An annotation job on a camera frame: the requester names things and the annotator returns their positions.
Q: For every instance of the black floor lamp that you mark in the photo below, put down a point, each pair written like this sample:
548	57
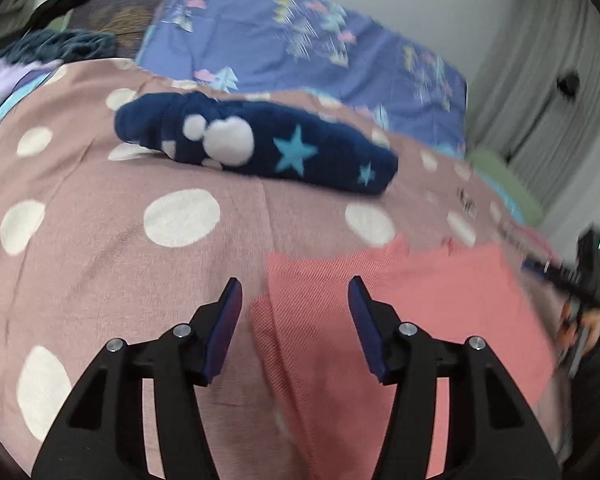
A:
568	85

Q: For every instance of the pink folded garment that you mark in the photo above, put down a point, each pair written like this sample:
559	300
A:
528	240

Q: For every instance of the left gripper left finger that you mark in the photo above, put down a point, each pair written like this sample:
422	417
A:
99	432

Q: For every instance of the blue tree print pillow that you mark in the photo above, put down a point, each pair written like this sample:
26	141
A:
318	46

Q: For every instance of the white lilac cloth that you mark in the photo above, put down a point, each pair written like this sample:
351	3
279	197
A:
11	74

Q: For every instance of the person right hand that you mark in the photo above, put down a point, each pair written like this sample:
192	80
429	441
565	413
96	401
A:
571	324

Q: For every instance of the dark teal fleece garment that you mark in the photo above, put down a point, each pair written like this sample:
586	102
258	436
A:
70	45

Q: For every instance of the dark patterned pillow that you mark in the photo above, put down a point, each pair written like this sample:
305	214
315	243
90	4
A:
128	20

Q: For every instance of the coral pink bear shirt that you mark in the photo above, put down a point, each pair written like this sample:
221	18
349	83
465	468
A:
335	408

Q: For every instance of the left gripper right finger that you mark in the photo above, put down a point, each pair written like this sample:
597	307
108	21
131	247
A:
491	431

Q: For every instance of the grey curtain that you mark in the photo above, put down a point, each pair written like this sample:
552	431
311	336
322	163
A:
516	111

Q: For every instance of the green pillow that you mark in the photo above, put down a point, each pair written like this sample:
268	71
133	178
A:
518	200

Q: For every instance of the navy star fleece garment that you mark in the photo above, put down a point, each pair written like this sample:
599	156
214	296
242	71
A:
261	139

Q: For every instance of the brown polka dot blanket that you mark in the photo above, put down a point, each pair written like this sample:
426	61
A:
102	239

